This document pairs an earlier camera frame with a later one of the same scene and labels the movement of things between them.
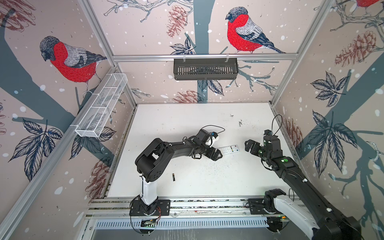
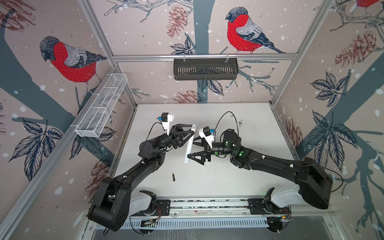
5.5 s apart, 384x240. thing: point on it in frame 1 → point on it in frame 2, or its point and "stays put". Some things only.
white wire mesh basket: (92, 122) stays put
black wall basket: (196, 69) stays put
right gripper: (256, 145) → (204, 154)
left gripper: (215, 157) → (175, 140)
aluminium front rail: (211, 208) stays put
